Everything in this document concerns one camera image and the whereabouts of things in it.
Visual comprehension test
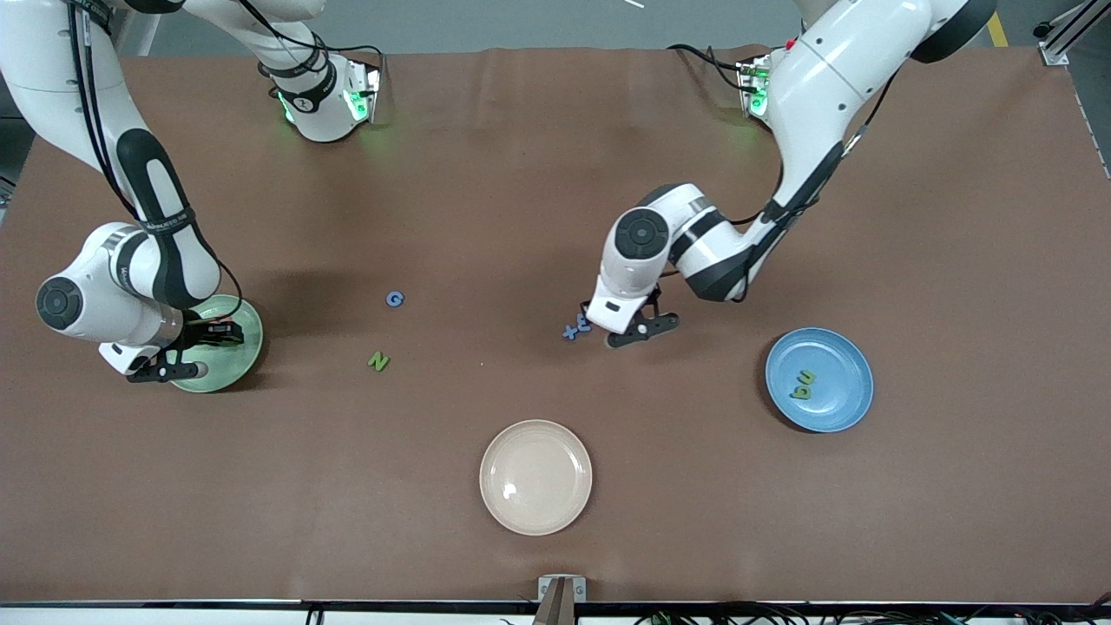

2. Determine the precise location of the blue plate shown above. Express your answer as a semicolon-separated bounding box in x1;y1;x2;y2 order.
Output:
765;327;875;433

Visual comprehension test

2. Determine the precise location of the aluminium frame profile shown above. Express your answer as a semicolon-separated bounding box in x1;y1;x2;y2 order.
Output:
1033;0;1111;66

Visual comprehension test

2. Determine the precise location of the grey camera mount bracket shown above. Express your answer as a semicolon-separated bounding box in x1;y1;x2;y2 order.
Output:
536;575;588;625

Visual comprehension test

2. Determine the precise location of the light green plate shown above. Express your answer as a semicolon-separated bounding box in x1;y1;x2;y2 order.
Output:
171;294;264;393

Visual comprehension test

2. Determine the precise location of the black right base cable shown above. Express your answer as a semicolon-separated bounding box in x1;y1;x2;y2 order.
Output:
286;22;388;88

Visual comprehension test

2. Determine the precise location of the brown table cover sheet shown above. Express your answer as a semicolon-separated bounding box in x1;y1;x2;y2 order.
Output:
0;45;1111;606

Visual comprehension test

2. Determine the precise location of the beige plate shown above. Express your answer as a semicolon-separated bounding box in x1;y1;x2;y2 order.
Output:
479;419;594;536

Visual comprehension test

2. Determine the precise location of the black base cable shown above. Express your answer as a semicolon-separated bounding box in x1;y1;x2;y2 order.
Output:
667;42;749;92
286;22;388;88

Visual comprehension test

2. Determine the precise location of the black left base cable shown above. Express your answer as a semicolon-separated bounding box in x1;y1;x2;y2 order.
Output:
667;42;749;92

